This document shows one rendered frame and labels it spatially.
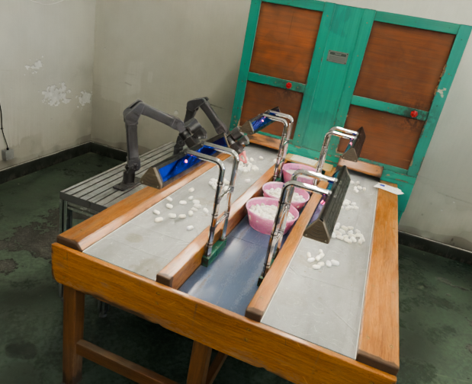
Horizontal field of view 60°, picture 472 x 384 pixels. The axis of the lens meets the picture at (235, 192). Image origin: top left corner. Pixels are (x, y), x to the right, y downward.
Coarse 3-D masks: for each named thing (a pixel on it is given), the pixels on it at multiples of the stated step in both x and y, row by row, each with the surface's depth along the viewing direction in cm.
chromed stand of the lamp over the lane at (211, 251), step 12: (204, 144) 164; (192, 156) 150; (204, 156) 149; (216, 192) 152; (228, 192) 162; (216, 204) 153; (228, 204) 168; (216, 216) 155; (228, 216) 171; (216, 252) 169; (204, 264) 162
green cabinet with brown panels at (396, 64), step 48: (288, 0) 265; (288, 48) 275; (336, 48) 264; (384, 48) 255; (432, 48) 246; (240, 96) 296; (288, 96) 285; (336, 96) 274; (384, 96) 264; (432, 96) 254; (336, 144) 282; (384, 144) 273
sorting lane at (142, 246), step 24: (216, 168) 249; (264, 168) 265; (192, 192) 211; (240, 192) 222; (144, 216) 178; (168, 216) 182; (192, 216) 186; (120, 240) 157; (144, 240) 160; (168, 240) 163; (192, 240) 167; (120, 264) 143; (144, 264) 145
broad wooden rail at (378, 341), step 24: (384, 192) 256; (384, 216) 219; (384, 240) 192; (384, 264) 171; (384, 288) 154; (384, 312) 140; (360, 336) 127; (384, 336) 128; (360, 360) 120; (384, 360) 118
